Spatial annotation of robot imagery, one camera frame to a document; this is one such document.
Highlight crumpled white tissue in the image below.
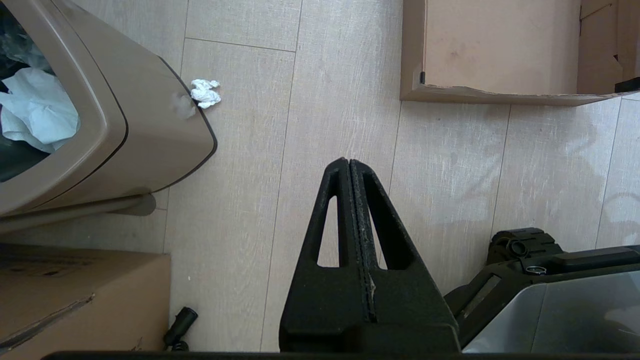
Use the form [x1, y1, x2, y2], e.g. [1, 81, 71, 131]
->
[190, 79, 221, 109]

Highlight brown plastic trash bin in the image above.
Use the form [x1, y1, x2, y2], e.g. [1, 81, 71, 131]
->
[0, 0, 218, 234]

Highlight closed brown cardboard carton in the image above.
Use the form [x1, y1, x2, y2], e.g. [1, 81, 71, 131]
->
[0, 243, 172, 360]

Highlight black bin liner bag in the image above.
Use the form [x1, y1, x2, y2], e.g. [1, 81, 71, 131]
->
[0, 5, 56, 183]

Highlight black grey robot base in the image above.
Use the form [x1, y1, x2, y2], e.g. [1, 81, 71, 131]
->
[444, 228, 640, 354]

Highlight black cable plug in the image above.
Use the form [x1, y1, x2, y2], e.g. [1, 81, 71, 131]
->
[163, 307, 199, 352]

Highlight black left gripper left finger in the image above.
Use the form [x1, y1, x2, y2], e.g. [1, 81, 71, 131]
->
[279, 157, 374, 353]

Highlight white paper waste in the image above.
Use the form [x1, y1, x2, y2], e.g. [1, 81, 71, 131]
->
[0, 67, 81, 153]

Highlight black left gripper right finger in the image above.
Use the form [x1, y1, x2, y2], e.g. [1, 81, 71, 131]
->
[350, 159, 461, 353]

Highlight brown cardboard shoe box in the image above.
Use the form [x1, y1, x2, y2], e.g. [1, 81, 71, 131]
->
[400, 0, 640, 107]

